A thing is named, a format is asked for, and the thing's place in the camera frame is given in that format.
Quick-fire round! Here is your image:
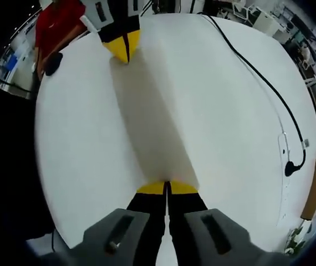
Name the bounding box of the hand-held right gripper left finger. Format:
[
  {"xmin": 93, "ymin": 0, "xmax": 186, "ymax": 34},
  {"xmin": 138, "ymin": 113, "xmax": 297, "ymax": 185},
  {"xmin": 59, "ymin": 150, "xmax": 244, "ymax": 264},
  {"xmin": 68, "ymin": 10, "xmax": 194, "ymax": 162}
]
[{"xmin": 49, "ymin": 181, "xmax": 166, "ymax": 266}]

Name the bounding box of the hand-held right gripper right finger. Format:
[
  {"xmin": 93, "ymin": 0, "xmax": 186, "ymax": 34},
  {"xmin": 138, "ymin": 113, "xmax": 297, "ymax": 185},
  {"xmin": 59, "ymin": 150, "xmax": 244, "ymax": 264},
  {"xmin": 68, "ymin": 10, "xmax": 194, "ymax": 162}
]
[{"xmin": 168, "ymin": 180, "xmax": 286, "ymax": 266}]

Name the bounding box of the beige cutlery case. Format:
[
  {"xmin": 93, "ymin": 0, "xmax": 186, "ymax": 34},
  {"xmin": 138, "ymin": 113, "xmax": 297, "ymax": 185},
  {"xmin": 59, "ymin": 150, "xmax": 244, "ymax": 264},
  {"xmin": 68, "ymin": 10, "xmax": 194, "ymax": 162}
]
[{"xmin": 109, "ymin": 45, "xmax": 201, "ymax": 192}]

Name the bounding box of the black pouch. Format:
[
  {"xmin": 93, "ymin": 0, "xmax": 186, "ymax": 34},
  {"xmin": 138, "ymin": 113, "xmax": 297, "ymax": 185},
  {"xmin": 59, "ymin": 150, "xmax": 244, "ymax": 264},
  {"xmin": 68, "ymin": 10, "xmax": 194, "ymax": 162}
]
[{"xmin": 44, "ymin": 52, "xmax": 64, "ymax": 77}]

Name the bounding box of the white table socket plate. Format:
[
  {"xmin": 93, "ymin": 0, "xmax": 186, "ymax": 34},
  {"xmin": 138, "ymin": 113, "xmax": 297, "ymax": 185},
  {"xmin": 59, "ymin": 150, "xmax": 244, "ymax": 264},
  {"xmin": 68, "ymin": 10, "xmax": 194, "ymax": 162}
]
[{"xmin": 278, "ymin": 132, "xmax": 289, "ymax": 156}]

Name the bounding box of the white cabinet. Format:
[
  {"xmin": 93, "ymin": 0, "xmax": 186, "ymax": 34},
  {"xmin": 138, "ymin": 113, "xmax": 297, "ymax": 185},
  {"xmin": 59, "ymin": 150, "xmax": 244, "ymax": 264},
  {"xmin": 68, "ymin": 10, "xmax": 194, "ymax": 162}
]
[{"xmin": 254, "ymin": 12, "xmax": 279, "ymax": 35}]

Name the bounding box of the black power cable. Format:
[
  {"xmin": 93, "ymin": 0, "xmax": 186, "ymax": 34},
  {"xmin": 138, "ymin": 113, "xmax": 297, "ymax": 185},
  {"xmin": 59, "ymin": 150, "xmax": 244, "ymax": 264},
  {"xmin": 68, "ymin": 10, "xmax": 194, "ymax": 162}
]
[{"xmin": 201, "ymin": 12, "xmax": 310, "ymax": 177}]

